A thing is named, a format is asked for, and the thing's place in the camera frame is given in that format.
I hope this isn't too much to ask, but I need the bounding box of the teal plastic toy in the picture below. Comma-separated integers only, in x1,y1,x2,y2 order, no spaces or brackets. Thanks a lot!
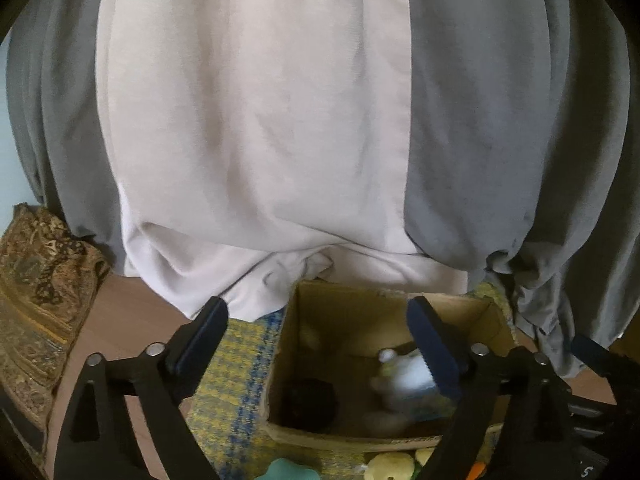
265,457,321,480

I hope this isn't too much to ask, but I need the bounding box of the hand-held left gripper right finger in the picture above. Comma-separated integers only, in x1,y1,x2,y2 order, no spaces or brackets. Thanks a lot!
406,296,576,480

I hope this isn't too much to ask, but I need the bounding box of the yellow duck plush toy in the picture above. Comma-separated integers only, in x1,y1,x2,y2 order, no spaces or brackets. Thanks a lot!
362,447,486,480

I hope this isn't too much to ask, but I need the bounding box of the yellow blue plaid mat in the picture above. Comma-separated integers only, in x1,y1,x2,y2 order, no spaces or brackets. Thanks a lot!
187,282,516,480

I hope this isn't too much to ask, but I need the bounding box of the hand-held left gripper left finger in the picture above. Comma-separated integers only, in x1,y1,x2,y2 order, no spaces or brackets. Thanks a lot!
54,296,230,480

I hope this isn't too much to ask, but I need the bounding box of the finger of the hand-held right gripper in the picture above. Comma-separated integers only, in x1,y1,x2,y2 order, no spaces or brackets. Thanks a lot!
571,335,638,386

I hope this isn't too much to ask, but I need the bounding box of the pale pink curtain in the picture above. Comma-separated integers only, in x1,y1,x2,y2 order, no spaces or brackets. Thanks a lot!
95,0,468,321

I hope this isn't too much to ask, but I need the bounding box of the grey curtain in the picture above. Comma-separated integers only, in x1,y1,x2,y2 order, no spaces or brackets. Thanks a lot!
402,0,631,381
7,0,126,266

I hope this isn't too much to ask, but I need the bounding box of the patterned brown cushion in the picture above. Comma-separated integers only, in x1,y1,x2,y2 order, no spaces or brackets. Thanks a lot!
0,203,111,431

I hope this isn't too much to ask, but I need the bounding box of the brown cardboard box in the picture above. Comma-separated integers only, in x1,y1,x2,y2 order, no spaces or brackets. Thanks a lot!
262,280,518,451

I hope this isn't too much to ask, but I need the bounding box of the white plush toy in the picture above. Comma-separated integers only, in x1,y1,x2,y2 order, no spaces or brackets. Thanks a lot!
370,347,451,426

